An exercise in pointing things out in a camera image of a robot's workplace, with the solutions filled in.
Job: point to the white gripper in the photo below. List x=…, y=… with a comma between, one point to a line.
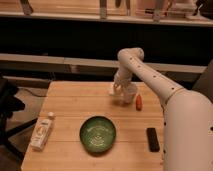
x=122, y=80

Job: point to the white sponge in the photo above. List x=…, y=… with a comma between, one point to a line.
x=111, y=89

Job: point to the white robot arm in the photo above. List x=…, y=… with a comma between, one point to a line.
x=188, y=114

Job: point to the orange carrot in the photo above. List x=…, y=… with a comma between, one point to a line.
x=139, y=103

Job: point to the green bowl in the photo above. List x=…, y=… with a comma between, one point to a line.
x=97, y=134

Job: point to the black remote control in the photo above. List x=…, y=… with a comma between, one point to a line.
x=153, y=140

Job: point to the dark cabinet at right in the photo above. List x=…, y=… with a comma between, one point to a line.
x=204, y=84

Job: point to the white bottle with label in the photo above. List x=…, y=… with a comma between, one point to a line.
x=42, y=132

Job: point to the black office chair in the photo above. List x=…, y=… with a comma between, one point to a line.
x=8, y=105

